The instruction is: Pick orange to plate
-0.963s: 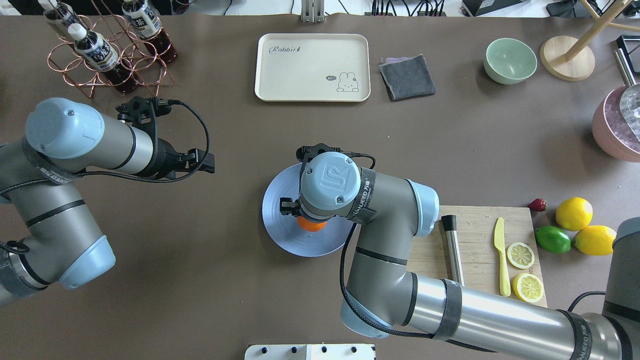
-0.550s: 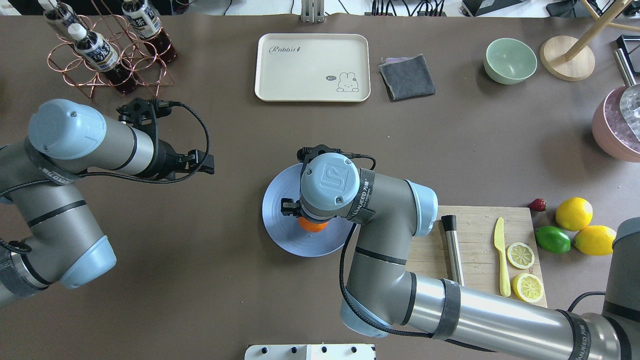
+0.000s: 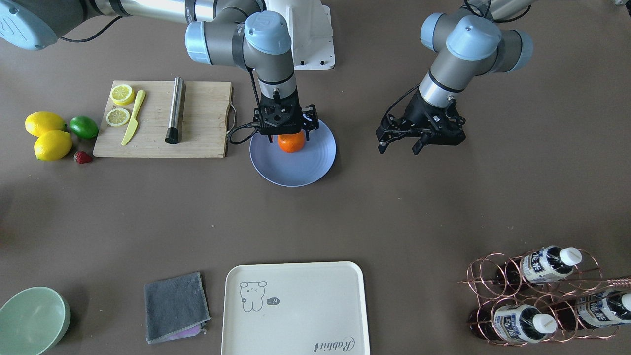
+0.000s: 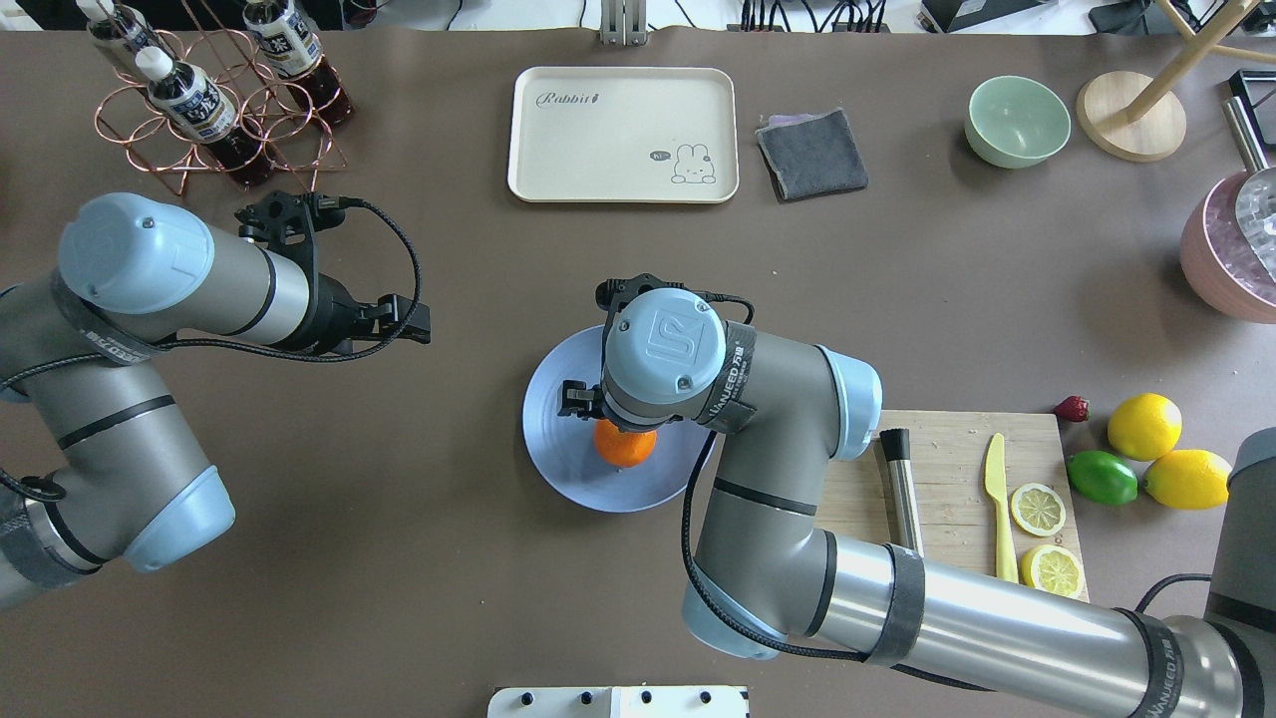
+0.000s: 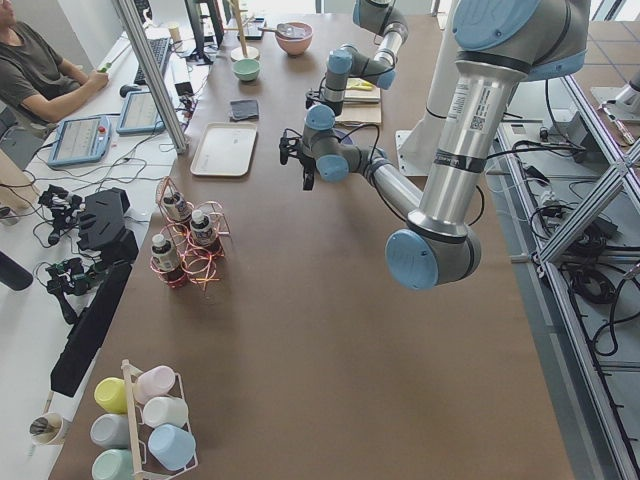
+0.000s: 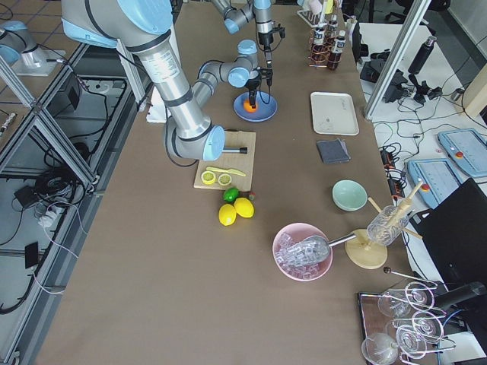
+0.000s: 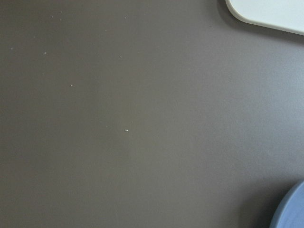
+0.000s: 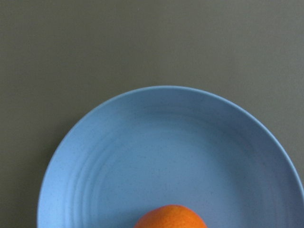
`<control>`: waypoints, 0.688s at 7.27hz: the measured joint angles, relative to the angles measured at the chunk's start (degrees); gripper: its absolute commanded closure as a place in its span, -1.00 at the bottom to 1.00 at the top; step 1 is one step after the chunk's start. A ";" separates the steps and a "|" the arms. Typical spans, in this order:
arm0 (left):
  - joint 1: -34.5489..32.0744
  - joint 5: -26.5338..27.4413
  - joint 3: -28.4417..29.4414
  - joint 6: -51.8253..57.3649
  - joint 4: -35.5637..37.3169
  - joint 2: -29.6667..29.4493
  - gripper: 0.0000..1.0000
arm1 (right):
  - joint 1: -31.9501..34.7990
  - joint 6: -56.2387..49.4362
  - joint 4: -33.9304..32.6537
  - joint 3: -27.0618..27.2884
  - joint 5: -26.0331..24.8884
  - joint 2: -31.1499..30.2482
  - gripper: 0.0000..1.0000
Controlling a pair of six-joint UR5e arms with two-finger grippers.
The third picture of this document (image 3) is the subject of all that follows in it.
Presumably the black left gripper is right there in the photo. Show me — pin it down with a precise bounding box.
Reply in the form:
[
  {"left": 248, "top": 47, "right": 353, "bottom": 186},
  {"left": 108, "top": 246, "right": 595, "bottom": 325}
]
[{"left": 376, "top": 88, "right": 466, "bottom": 156}]

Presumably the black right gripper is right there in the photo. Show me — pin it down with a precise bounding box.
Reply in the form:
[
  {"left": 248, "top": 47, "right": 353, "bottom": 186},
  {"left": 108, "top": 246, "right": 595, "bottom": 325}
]
[{"left": 254, "top": 94, "right": 319, "bottom": 143}]

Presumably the orange mandarin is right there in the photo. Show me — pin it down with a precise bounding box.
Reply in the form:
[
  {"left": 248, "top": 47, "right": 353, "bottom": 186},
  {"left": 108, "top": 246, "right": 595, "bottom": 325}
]
[{"left": 277, "top": 131, "right": 307, "bottom": 153}]

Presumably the blue plate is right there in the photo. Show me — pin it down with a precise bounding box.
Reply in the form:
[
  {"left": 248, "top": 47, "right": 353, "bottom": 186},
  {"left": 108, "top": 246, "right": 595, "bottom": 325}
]
[{"left": 249, "top": 120, "right": 337, "bottom": 188}]

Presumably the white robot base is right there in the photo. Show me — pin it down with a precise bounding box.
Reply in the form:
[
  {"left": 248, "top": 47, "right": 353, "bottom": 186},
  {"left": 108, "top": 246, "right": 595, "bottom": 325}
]
[{"left": 264, "top": 0, "right": 336, "bottom": 71}]

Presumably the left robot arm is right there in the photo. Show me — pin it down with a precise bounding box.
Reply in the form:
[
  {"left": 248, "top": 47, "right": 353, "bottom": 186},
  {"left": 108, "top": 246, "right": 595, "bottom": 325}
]
[{"left": 376, "top": 0, "right": 533, "bottom": 155}]

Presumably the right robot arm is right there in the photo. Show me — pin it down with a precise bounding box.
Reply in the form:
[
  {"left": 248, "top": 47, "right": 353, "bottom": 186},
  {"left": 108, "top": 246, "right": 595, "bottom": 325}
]
[{"left": 1, "top": 0, "right": 331, "bottom": 137}]

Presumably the wooden cutting board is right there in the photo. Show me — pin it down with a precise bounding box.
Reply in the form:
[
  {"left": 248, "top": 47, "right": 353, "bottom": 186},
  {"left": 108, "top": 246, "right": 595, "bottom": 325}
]
[{"left": 93, "top": 80, "right": 232, "bottom": 159}]

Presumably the steel muddler black tip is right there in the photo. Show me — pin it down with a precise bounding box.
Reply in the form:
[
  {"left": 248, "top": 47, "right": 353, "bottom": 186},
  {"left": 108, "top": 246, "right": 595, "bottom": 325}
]
[{"left": 165, "top": 77, "right": 185, "bottom": 144}]

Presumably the yellow plastic knife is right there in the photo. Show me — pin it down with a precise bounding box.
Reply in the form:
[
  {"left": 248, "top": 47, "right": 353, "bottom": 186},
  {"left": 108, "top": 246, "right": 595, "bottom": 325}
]
[{"left": 120, "top": 90, "right": 146, "bottom": 146}]

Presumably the lemon slice lower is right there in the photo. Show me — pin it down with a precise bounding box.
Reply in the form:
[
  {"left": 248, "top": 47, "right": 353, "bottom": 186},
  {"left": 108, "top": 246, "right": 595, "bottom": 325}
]
[{"left": 109, "top": 84, "right": 136, "bottom": 106}]

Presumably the lemon slice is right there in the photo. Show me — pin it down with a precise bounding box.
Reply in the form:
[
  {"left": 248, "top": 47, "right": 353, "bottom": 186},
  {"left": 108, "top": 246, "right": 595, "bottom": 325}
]
[
  {"left": 105, "top": 107, "right": 131, "bottom": 127},
  {"left": 109, "top": 84, "right": 136, "bottom": 106}
]

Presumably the lemon slice upper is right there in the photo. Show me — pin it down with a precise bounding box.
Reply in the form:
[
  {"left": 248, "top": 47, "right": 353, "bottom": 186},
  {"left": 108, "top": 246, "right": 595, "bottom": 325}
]
[{"left": 105, "top": 107, "right": 131, "bottom": 127}]

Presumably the cream rabbit tray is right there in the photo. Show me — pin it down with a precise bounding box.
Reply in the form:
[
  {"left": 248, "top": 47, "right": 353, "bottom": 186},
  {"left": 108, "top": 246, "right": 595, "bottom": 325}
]
[{"left": 221, "top": 261, "right": 371, "bottom": 355}]

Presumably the tea bottle two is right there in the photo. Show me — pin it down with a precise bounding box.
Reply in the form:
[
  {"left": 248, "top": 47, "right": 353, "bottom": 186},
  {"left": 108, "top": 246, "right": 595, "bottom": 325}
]
[{"left": 492, "top": 245, "right": 582, "bottom": 291}]

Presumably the grey folded cloth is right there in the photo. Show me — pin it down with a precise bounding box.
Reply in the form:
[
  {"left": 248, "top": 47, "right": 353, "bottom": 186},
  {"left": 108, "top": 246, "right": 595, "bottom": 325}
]
[{"left": 143, "top": 271, "right": 211, "bottom": 344}]

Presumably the green lime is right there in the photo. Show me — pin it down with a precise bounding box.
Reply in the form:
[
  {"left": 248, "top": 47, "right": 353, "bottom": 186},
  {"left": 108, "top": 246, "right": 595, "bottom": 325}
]
[{"left": 69, "top": 115, "right": 99, "bottom": 139}]

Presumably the red strawberry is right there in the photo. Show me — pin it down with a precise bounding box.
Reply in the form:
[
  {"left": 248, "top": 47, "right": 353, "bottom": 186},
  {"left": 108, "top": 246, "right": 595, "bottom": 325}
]
[{"left": 73, "top": 151, "right": 93, "bottom": 164}]

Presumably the tea bottle one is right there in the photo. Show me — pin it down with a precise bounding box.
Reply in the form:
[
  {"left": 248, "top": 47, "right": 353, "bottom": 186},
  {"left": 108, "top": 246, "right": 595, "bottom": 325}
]
[{"left": 467, "top": 304, "right": 558, "bottom": 345}]

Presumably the yellow lemon lower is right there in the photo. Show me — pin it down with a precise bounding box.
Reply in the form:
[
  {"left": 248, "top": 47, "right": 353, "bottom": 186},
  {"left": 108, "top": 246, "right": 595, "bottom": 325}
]
[{"left": 34, "top": 130, "right": 72, "bottom": 161}]

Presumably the yellow lemon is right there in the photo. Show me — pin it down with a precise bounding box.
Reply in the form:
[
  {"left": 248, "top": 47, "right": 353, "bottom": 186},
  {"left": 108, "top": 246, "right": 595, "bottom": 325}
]
[
  {"left": 34, "top": 130, "right": 72, "bottom": 161},
  {"left": 25, "top": 111, "right": 67, "bottom": 137}
]

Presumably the yellow lemon upper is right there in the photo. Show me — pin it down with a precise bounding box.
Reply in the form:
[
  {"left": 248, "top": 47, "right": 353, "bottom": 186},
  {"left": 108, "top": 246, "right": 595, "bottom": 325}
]
[{"left": 25, "top": 111, "right": 67, "bottom": 137}]

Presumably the tea bottle three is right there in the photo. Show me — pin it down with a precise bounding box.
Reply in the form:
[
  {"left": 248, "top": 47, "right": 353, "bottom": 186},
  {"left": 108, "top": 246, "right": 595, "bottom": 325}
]
[{"left": 551, "top": 288, "right": 631, "bottom": 332}]

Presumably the green bowl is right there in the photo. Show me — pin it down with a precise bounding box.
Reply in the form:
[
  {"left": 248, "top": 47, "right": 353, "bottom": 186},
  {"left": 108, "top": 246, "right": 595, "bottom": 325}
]
[{"left": 0, "top": 287, "right": 71, "bottom": 355}]

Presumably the copper wire bottle rack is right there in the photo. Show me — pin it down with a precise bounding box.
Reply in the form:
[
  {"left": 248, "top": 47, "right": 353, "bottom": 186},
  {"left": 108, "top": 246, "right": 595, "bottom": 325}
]
[{"left": 465, "top": 248, "right": 630, "bottom": 347}]

